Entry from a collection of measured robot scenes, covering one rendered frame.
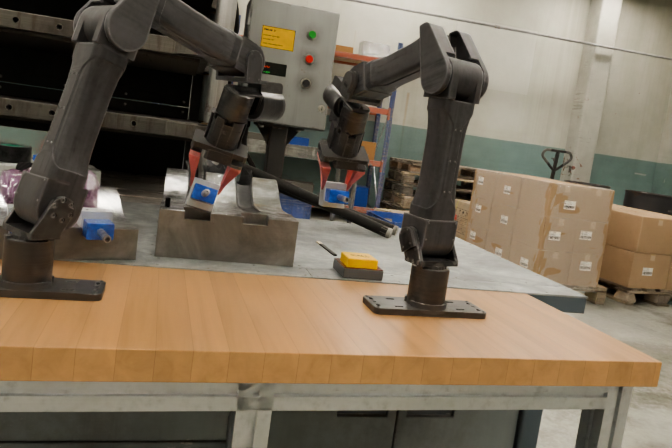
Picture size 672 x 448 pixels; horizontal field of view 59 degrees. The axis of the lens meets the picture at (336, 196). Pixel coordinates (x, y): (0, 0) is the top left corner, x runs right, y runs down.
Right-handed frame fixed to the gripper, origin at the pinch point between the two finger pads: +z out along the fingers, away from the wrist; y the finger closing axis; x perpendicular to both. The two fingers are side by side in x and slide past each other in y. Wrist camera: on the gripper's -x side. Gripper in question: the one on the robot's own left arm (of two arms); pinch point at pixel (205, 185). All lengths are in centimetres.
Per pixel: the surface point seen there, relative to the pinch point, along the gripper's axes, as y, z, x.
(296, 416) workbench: -31.4, 35.4, 15.1
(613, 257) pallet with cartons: -358, 85, -303
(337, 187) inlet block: -27.2, -3.6, -12.4
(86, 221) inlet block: 16.9, 6.6, 13.5
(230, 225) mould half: -6.5, 4.3, 4.2
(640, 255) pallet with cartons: -365, 70, -286
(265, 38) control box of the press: -7, -14, -94
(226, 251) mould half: -7.4, 9.0, 5.7
